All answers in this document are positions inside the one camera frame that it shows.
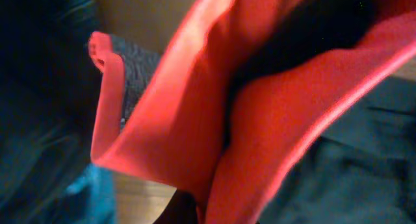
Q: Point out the black pants with red waistband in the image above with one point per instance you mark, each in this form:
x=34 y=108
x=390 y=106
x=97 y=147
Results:
x=174 y=132

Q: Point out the black folded garment left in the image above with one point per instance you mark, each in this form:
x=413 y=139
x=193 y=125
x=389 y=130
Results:
x=45 y=44

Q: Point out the blue denim jeans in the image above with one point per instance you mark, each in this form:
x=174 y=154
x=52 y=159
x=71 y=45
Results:
x=46 y=176

